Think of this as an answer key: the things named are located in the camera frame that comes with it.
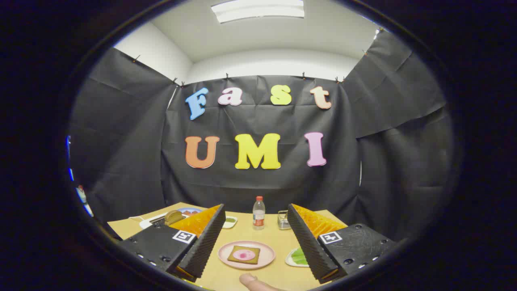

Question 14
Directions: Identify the clear bottle with red cap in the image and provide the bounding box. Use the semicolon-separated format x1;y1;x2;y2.
252;196;266;230

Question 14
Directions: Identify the pink round plate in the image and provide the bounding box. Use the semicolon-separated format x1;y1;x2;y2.
218;241;276;270

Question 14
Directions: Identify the small white plate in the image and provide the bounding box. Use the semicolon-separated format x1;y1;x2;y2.
285;247;311;268

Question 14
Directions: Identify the white and blue object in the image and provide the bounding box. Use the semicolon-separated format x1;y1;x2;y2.
75;185;94;217

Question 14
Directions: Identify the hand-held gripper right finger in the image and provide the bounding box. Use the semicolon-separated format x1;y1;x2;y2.
287;203;399;284

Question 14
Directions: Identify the ceiling light panel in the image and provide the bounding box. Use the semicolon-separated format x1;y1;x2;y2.
211;0;305;23

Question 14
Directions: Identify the black backdrop cloth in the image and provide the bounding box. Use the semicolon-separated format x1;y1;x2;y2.
67;28;455;243

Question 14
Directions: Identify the green lettuce leaf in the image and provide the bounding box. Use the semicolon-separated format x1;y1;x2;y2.
291;249;309;266

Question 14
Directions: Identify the white toaster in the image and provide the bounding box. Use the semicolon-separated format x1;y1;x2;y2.
139;213;188;230

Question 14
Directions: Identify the brown bread slice in toaster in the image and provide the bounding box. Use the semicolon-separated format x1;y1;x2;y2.
164;210;185;226

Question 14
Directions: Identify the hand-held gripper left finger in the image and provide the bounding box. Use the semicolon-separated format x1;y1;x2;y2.
118;204;226;283

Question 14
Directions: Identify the brown toast slice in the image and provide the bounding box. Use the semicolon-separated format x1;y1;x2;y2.
227;245;261;265

